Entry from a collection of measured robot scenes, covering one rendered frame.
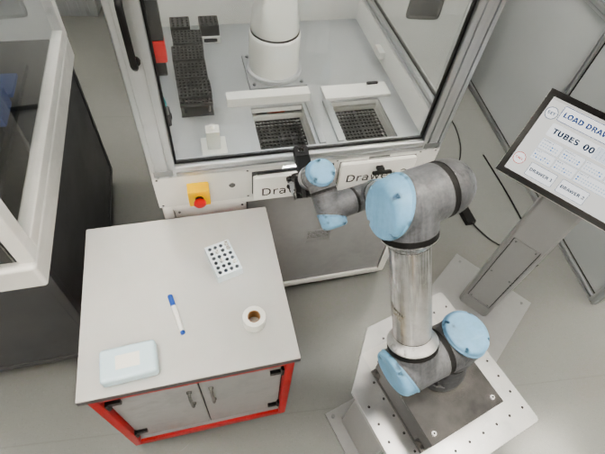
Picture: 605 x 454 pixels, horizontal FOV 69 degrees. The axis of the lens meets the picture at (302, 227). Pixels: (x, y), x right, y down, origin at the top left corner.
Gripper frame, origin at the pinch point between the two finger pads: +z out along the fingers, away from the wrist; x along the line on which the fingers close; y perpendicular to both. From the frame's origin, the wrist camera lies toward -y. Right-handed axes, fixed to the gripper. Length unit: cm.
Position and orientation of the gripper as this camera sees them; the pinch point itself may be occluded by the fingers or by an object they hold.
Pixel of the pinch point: (296, 180)
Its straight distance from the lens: 150.3
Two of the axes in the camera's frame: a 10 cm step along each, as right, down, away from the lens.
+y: 1.4, 9.9, 0.1
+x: 9.7, -1.3, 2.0
